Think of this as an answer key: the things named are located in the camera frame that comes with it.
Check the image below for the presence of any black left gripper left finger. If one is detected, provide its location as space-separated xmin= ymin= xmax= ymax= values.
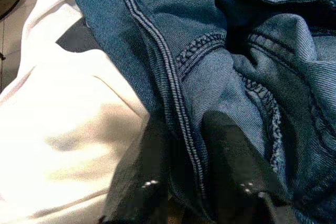
xmin=103 ymin=115 xmax=173 ymax=224

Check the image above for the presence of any blue denim garment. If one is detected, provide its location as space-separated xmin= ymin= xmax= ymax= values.
xmin=69 ymin=0 xmax=336 ymax=224

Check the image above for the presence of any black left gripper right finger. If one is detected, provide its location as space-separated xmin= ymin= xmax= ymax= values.
xmin=203 ymin=110 xmax=295 ymax=224

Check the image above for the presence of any white cotton garment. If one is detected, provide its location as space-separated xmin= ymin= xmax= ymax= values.
xmin=0 ymin=0 xmax=161 ymax=224

